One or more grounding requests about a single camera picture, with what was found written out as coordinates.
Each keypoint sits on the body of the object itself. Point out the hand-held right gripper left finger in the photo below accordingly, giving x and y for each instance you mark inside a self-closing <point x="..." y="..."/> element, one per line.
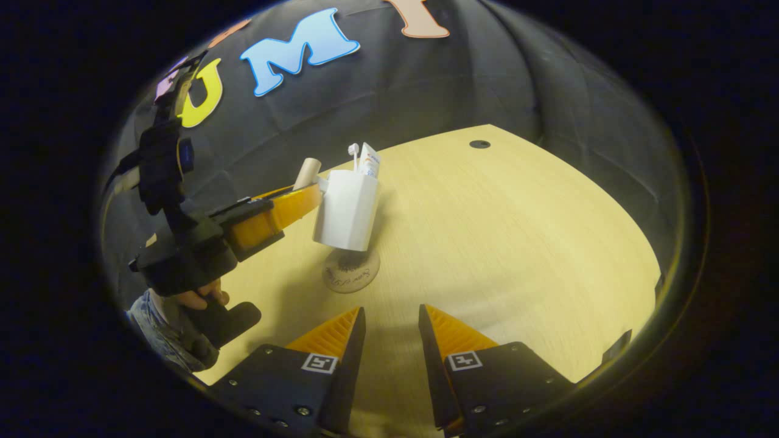
<point x="350" y="371"/>

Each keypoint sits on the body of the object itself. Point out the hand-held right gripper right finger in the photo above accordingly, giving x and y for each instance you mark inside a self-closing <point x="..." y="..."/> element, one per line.
<point x="437" y="371"/>

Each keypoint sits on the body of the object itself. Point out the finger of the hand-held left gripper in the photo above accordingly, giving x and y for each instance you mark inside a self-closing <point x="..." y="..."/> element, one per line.
<point x="274" y="219"/>
<point x="274" y="193"/>

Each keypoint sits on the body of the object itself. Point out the white toothbrush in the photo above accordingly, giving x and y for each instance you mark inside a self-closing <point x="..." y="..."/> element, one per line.
<point x="353" y="149"/>

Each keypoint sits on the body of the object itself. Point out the round wooden coaster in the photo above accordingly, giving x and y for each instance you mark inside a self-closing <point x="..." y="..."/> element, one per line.
<point x="350" y="274"/>

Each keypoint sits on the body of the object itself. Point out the white toothpaste tube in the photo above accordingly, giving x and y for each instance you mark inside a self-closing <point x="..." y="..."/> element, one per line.
<point x="369" y="161"/>

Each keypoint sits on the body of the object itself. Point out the black backdrop cloth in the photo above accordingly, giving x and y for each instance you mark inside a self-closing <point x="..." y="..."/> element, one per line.
<point x="426" y="85"/>

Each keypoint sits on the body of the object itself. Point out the black desk grommet hole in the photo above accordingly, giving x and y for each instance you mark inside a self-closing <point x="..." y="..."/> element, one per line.
<point x="479" y="144"/>

